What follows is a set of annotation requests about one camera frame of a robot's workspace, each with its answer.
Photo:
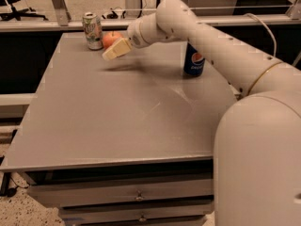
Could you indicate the grey drawer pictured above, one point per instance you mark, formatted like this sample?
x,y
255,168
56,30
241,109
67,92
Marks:
x,y
133,213
79,194

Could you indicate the grey metal railing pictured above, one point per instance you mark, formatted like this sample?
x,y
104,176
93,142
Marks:
x,y
27,19

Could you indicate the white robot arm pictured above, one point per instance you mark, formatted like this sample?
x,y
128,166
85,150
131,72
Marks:
x,y
257,145

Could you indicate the metal drawer knob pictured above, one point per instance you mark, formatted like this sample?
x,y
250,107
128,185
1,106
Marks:
x,y
142,218
139,197

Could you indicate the black office chair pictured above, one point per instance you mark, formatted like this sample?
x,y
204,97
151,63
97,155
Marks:
x,y
18,14

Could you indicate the green white 7up can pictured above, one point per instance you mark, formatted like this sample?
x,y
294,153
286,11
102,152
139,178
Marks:
x,y
93,30

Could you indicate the red yellow apple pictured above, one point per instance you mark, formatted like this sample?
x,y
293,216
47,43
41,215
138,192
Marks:
x,y
110,37

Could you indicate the grey lower drawer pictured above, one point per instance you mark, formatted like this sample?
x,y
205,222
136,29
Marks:
x,y
133,213

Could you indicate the lower metal drawer knob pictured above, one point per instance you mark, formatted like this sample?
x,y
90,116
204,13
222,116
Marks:
x,y
142,218

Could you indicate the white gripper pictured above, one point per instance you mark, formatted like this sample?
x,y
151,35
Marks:
x,y
134,36

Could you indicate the blue pepsi can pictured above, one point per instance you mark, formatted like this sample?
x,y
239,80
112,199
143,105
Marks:
x,y
193,62

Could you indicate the grey top drawer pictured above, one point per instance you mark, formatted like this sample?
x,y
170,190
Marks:
x,y
79,194

